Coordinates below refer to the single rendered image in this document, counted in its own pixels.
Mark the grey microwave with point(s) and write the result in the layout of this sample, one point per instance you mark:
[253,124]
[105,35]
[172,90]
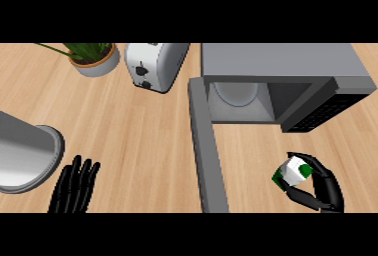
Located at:
[290,83]

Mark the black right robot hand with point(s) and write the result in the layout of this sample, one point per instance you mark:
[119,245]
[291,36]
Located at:
[327,190]

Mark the grey microwave door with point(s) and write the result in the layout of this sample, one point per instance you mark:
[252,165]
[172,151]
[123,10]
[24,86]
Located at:
[207,150]

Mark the white and green milk carton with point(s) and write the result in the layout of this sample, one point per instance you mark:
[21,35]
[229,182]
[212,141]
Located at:
[293,172]

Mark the white toaster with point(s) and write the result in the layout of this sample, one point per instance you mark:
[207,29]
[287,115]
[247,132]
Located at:
[156,66]

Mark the large grey metal pot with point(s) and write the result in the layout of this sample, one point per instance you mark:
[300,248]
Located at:
[24,156]

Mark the potted green plant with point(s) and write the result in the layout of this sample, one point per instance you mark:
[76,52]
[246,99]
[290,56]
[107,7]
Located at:
[94,56]

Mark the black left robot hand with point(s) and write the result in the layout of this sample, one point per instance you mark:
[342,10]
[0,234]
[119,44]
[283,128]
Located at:
[74,186]

